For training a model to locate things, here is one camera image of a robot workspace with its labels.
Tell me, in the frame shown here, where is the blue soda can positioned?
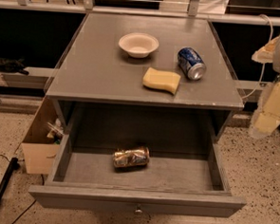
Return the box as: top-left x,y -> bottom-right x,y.
177,47 -> 206,80

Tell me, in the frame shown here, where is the plastic trash in box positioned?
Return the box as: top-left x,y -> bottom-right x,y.
47,119 -> 64,144

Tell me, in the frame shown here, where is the black object on ledge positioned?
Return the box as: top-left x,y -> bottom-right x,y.
0,57 -> 29,76

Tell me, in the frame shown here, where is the white paper bowl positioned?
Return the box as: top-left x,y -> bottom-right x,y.
119,32 -> 159,59

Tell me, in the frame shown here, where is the cardboard box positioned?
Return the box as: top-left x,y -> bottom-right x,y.
21,99 -> 60,175

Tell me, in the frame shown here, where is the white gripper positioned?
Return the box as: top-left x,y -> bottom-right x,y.
249,36 -> 280,140

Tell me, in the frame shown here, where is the metal railing frame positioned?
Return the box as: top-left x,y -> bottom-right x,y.
0,0 -> 280,27

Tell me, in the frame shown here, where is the grey open top drawer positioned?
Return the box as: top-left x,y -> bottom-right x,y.
27,98 -> 253,221

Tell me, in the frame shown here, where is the black floor pole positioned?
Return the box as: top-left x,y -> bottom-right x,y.
0,158 -> 20,201

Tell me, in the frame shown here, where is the white cable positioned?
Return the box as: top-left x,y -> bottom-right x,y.
241,12 -> 275,102

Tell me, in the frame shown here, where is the black floor cable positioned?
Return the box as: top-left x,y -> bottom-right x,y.
9,172 -> 46,224

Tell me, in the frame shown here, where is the grey wooden cabinet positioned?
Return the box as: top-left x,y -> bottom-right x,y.
46,13 -> 243,138

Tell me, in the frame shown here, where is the yellow sponge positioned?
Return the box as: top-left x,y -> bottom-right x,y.
142,68 -> 181,94

